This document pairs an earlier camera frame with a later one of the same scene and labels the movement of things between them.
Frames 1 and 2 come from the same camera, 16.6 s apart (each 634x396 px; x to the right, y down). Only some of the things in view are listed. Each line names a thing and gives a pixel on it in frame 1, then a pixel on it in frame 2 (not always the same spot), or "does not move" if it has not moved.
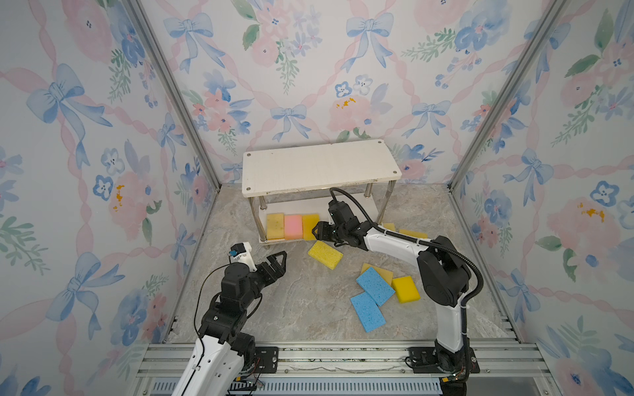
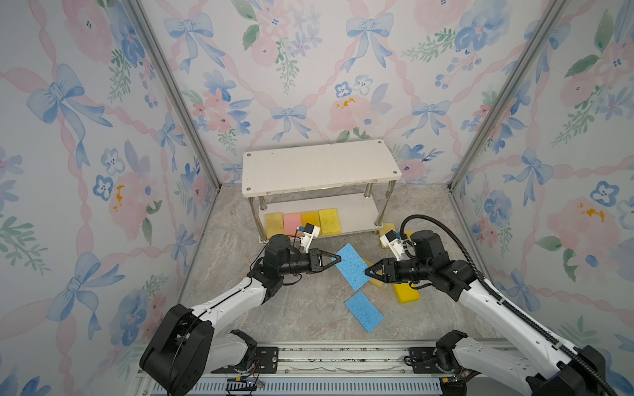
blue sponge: (376, 286) -> (352, 267)
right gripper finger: (323, 230) -> (377, 265)
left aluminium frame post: (139, 13) does not move
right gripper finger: (333, 237) -> (383, 277)
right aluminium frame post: (554, 12) does not move
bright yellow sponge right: (405, 289) does not move
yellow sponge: (276, 226) does not move
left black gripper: (276, 271) -> (314, 261)
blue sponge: (368, 312) does not move
